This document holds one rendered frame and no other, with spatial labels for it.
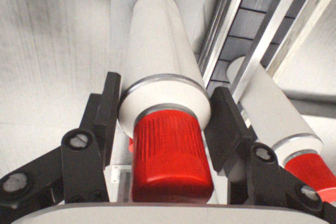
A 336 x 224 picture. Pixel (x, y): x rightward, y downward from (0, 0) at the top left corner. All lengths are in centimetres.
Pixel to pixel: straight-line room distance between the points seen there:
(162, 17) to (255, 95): 16
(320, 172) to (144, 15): 20
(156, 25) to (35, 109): 38
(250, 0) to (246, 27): 3
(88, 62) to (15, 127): 23
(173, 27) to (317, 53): 36
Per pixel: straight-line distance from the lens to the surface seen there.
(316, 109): 54
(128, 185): 61
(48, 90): 46
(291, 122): 25
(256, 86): 29
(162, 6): 20
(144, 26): 17
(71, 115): 49
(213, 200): 40
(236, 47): 34
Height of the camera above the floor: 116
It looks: 50 degrees down
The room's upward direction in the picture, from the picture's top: 173 degrees clockwise
